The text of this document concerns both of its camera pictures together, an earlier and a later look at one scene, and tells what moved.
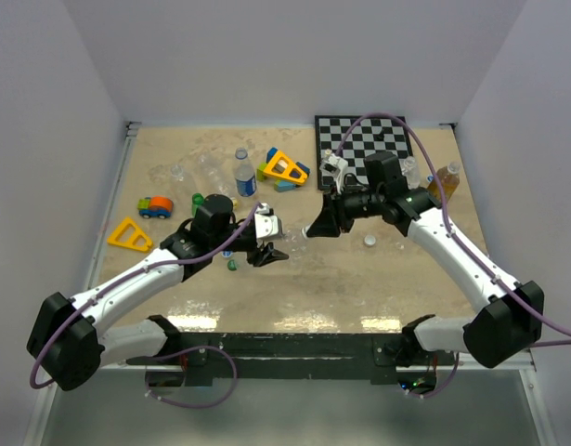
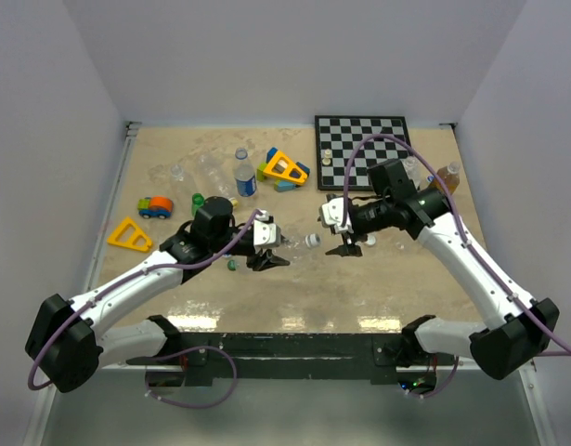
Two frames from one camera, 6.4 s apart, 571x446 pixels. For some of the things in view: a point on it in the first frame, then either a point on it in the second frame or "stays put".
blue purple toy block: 304,167 stays put
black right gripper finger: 328,224 to 346,250
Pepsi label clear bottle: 244,175 stays put
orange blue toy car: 158,206 stays put
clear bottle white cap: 295,239 to 313,240
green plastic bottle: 197,201 stays put
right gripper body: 344,210 to 354,237
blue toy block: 270,153 stays put
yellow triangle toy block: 282,166 stays put
